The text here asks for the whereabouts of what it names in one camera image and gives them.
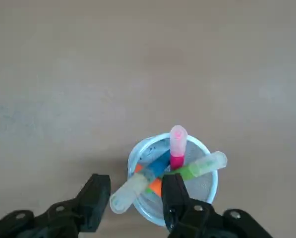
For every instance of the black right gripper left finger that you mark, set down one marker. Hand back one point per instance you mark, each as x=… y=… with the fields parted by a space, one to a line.
x=95 y=198

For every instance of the blue highlighter pen clear cap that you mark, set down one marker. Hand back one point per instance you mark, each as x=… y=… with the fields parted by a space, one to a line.
x=128 y=193

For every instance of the pink highlighter pen clear cap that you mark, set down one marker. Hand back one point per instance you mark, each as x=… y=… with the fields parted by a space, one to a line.
x=176 y=161

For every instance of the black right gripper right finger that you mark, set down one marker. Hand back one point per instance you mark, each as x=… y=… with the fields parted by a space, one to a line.
x=175 y=198

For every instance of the orange highlighter pen clear cap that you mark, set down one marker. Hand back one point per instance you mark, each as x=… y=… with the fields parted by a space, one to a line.
x=155 y=186

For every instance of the green highlighter pen clear cap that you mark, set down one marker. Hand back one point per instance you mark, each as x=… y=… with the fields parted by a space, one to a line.
x=199 y=166

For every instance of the light blue mesh pen cup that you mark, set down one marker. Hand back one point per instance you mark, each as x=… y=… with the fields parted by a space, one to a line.
x=199 y=184

